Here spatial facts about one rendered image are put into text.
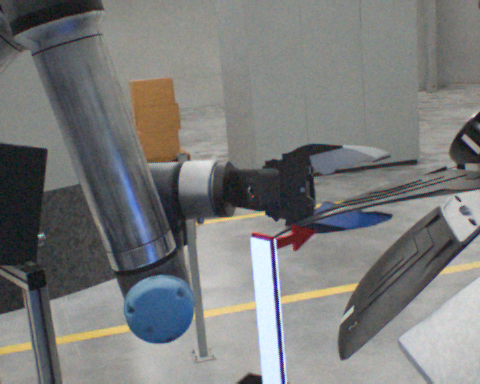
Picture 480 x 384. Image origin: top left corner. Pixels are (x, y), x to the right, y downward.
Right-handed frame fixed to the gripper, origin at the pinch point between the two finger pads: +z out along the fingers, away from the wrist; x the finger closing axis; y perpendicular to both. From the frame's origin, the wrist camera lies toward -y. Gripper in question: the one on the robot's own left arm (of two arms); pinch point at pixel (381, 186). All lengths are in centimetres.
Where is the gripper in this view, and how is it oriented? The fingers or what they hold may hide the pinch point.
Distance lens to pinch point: 73.3
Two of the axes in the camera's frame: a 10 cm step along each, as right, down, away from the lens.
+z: 9.7, -0.3, -2.4
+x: 0.5, 9.9, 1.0
